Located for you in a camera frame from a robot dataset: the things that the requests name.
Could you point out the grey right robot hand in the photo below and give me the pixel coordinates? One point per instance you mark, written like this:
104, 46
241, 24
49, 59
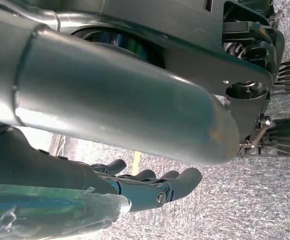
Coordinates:
109, 99

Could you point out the yellow tape square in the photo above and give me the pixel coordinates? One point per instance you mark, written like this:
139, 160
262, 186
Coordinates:
137, 164

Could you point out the black robot leg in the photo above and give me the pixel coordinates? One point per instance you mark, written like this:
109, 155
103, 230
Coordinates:
185, 26

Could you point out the tape wrapped camera mount plate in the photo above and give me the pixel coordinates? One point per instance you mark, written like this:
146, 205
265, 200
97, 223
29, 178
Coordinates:
60, 212

